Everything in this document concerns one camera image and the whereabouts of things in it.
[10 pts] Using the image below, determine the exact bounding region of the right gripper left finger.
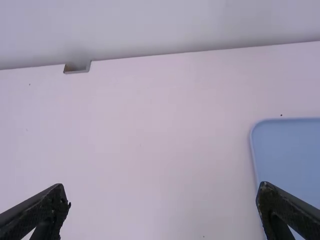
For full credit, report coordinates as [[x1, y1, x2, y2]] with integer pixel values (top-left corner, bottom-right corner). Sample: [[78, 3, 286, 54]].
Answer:
[[0, 183, 72, 240]]

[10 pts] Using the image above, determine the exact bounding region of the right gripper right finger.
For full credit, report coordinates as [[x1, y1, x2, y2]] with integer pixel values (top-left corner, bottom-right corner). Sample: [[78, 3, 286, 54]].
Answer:
[[257, 180, 320, 240]]

